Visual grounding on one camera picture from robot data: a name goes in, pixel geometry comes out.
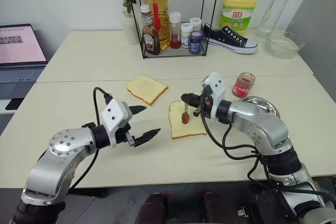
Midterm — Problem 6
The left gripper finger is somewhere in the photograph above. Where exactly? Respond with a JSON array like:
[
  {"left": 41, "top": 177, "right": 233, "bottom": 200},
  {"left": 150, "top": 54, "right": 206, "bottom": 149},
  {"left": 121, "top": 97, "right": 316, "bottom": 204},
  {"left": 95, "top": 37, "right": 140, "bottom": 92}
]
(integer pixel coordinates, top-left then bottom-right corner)
[
  {"left": 133, "top": 128, "right": 162, "bottom": 148},
  {"left": 129, "top": 105, "right": 147, "bottom": 116}
]

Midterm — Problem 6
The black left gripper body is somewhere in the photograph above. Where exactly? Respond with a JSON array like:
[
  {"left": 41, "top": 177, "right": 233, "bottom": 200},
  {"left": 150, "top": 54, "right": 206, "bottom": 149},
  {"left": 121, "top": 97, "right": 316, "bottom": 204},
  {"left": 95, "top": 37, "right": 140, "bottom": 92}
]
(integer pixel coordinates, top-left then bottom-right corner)
[{"left": 114, "top": 102, "right": 138, "bottom": 148}]

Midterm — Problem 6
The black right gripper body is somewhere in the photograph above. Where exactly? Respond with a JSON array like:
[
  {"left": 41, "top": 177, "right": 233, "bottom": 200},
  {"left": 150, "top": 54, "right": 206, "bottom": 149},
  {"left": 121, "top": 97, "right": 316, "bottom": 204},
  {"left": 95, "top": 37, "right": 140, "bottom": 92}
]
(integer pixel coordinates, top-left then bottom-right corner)
[{"left": 193, "top": 87, "right": 213, "bottom": 119}]

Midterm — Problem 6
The metal spoon with jam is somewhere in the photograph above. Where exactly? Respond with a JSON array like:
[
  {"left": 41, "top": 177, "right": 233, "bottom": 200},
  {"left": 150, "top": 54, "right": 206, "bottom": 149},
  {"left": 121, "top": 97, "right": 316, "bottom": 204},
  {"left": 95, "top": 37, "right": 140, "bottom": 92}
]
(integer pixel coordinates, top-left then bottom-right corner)
[{"left": 181, "top": 103, "right": 191, "bottom": 125}]

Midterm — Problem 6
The white bread slice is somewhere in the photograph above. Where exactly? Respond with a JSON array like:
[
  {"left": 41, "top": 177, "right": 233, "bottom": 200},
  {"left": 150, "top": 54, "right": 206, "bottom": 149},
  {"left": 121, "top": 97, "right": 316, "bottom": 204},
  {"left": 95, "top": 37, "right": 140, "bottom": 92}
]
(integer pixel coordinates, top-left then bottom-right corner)
[
  {"left": 127, "top": 74, "right": 169, "bottom": 107},
  {"left": 168, "top": 100, "right": 208, "bottom": 141}
]

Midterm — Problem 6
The glass jar of red jam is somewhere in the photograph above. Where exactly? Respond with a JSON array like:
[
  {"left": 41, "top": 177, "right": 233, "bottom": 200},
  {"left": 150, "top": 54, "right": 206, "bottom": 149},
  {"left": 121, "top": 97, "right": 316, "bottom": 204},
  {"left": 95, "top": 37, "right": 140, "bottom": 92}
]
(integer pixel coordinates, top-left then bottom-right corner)
[{"left": 232, "top": 72, "right": 256, "bottom": 99}]

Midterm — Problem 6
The blue labelled jar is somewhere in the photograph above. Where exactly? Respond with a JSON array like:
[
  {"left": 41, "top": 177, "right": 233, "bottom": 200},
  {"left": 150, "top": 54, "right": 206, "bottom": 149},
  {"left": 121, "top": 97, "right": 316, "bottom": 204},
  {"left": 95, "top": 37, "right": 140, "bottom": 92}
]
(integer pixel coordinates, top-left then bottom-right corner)
[{"left": 188, "top": 30, "right": 203, "bottom": 54}]

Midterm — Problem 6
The white capped seasoning jar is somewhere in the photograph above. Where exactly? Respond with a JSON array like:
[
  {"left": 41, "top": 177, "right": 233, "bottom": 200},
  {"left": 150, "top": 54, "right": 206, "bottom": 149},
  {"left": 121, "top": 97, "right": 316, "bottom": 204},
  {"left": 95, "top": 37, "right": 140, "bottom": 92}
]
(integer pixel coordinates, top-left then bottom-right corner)
[{"left": 180, "top": 22, "right": 194, "bottom": 49}]

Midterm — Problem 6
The glass ketchup bottle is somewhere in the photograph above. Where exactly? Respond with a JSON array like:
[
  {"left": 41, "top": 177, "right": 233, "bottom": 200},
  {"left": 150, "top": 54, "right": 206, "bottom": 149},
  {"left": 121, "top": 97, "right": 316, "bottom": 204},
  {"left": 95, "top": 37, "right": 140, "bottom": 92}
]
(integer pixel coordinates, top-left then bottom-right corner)
[{"left": 140, "top": 4, "right": 161, "bottom": 56}]

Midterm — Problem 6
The black canvas sneaker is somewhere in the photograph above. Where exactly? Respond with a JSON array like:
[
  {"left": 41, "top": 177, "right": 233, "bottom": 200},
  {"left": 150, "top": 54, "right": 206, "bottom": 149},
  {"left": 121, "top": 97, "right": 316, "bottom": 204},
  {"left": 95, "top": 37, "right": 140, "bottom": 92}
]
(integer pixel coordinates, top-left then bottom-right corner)
[{"left": 203, "top": 23, "right": 259, "bottom": 55}]

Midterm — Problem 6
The spice jar with red contents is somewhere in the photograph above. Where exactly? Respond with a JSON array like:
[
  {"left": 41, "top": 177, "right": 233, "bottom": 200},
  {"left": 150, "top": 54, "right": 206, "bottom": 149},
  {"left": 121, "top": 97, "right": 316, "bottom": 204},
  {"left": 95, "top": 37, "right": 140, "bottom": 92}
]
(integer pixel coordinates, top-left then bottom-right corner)
[{"left": 169, "top": 11, "right": 183, "bottom": 50}]

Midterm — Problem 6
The dark red rounded shape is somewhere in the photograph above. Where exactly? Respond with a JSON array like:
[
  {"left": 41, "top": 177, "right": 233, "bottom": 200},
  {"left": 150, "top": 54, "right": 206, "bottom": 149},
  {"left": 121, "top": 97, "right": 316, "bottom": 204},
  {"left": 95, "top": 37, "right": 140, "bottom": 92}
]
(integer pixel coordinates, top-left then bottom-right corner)
[
  {"left": 201, "top": 191, "right": 230, "bottom": 224},
  {"left": 141, "top": 192, "right": 170, "bottom": 224}
]

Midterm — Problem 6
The small white lidded jar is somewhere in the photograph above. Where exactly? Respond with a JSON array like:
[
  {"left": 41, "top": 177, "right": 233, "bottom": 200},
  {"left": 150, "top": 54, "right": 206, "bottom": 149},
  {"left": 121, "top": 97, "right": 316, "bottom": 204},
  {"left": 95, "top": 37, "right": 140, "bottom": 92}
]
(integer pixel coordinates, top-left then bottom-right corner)
[{"left": 189, "top": 17, "right": 203, "bottom": 33}]

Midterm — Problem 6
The white vase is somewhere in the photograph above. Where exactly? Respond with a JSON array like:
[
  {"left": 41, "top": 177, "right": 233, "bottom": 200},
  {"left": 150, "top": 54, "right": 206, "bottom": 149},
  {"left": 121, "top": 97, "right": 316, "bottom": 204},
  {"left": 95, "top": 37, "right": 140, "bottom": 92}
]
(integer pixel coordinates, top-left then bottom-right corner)
[{"left": 121, "top": 13, "right": 140, "bottom": 46}]

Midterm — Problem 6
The yellow dish detergent bottle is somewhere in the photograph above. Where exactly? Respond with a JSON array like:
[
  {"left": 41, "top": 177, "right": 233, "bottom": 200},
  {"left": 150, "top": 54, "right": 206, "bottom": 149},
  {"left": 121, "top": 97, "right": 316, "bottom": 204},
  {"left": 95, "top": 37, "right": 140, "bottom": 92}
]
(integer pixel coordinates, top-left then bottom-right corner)
[{"left": 219, "top": 0, "right": 261, "bottom": 37}]

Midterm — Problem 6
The clear glass bowl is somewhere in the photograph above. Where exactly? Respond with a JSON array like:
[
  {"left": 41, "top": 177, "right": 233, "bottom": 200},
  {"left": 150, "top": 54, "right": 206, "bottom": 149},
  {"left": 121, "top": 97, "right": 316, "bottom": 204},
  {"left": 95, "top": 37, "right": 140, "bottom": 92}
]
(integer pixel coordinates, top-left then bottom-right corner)
[{"left": 264, "top": 30, "right": 307, "bottom": 59}]

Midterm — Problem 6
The black flat device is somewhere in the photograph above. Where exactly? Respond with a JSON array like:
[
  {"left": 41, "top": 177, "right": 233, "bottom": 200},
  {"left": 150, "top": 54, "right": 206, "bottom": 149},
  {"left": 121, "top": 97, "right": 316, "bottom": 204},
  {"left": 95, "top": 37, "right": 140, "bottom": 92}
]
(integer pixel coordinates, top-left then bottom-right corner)
[{"left": 5, "top": 98, "right": 25, "bottom": 111}]

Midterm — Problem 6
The clear bottle with green lid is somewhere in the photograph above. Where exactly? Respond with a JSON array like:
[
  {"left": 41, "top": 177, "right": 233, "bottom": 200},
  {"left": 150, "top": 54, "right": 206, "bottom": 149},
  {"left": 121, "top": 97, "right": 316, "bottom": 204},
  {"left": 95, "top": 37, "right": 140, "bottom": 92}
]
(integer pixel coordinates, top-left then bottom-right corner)
[{"left": 254, "top": 0, "right": 296, "bottom": 44}]

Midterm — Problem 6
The grey laptop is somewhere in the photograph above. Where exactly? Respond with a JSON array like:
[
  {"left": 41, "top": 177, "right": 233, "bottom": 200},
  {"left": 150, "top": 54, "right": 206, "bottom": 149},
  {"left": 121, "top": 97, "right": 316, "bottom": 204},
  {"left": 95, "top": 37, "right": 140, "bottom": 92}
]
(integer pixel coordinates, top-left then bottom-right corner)
[{"left": 0, "top": 23, "right": 49, "bottom": 102}]

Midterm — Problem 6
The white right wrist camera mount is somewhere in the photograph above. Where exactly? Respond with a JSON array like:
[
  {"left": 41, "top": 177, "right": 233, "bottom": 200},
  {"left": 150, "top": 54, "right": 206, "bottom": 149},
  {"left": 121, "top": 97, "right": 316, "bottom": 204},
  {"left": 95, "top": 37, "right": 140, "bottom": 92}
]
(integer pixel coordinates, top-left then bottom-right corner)
[{"left": 201, "top": 71, "right": 227, "bottom": 120}]

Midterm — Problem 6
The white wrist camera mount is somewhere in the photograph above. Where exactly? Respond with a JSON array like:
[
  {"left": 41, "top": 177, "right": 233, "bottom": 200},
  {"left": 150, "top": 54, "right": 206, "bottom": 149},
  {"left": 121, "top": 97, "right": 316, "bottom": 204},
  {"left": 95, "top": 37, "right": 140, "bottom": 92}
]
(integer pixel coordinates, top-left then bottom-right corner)
[
  {"left": 100, "top": 99, "right": 132, "bottom": 146},
  {"left": 201, "top": 71, "right": 227, "bottom": 120}
]

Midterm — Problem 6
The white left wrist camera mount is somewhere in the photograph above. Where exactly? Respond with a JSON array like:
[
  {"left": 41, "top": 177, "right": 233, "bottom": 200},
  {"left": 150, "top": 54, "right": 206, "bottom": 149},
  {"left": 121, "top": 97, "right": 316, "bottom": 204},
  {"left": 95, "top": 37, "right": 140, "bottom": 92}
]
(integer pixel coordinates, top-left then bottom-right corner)
[{"left": 100, "top": 99, "right": 132, "bottom": 146}]

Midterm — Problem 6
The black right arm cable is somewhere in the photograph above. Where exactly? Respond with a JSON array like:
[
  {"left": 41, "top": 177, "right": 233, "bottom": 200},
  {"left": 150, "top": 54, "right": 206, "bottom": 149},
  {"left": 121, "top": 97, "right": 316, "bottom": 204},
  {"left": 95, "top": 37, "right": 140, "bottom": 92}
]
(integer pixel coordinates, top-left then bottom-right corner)
[{"left": 201, "top": 115, "right": 328, "bottom": 201}]

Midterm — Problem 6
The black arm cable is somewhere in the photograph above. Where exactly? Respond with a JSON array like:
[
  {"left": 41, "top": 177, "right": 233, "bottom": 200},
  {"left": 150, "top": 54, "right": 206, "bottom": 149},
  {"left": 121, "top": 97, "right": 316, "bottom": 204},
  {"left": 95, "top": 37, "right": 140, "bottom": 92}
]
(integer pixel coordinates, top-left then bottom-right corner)
[
  {"left": 68, "top": 87, "right": 114, "bottom": 191},
  {"left": 201, "top": 115, "right": 328, "bottom": 201}
]

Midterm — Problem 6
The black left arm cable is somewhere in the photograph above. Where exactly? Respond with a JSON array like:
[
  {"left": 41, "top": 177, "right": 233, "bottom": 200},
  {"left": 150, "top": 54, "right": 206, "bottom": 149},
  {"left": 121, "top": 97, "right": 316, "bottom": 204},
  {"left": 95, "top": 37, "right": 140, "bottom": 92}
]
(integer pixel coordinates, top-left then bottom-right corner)
[{"left": 68, "top": 87, "right": 114, "bottom": 191}]

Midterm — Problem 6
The black wire rack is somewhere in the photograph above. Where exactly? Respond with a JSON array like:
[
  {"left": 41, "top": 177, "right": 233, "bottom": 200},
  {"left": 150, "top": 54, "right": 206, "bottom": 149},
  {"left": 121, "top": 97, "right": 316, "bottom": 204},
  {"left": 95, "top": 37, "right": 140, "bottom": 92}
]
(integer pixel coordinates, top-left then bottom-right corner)
[{"left": 124, "top": 0, "right": 223, "bottom": 60}]

